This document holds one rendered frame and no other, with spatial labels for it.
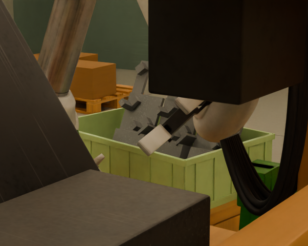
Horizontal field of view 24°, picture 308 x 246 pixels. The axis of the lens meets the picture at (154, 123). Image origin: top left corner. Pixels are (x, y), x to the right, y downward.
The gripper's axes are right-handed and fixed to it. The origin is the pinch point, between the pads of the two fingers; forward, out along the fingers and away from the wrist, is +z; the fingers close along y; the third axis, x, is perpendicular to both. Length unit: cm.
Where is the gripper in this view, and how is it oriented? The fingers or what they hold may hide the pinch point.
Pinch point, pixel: (165, 125)
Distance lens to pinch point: 115.8
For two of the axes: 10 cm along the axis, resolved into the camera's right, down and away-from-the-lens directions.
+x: 6.9, 7.2, -0.9
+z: -5.5, 4.4, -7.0
